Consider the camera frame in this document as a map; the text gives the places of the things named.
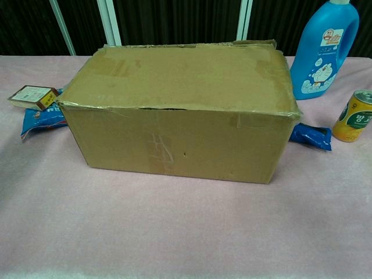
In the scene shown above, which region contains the thin white frame post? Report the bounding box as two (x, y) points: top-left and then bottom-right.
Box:
(48, 0), (77, 56)

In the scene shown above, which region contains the small brown white carton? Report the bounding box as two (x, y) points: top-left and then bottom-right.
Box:
(8, 84), (59, 112)

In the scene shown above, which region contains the black pleated curtain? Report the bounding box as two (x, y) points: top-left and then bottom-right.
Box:
(0, 0), (372, 58)

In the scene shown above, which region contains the brown cardboard shipping box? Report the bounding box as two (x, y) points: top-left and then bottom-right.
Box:
(55, 39), (303, 186)

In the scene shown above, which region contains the yellow mango juice can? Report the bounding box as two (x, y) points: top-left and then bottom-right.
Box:
(332, 89), (372, 143)

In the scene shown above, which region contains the wide white frame post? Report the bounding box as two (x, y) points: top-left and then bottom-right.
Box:
(96, 0), (124, 56)

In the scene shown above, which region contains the dark blue snack packet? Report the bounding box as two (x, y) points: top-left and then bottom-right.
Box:
(288, 122), (332, 152)

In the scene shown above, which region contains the blue pump detergent bottle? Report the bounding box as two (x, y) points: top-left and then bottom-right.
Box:
(289, 0), (360, 101)

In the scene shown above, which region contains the light blue snack bag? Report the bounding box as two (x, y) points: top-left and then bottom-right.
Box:
(20, 88), (69, 140)

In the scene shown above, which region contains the pink tablecloth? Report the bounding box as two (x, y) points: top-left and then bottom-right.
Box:
(0, 54), (372, 279)

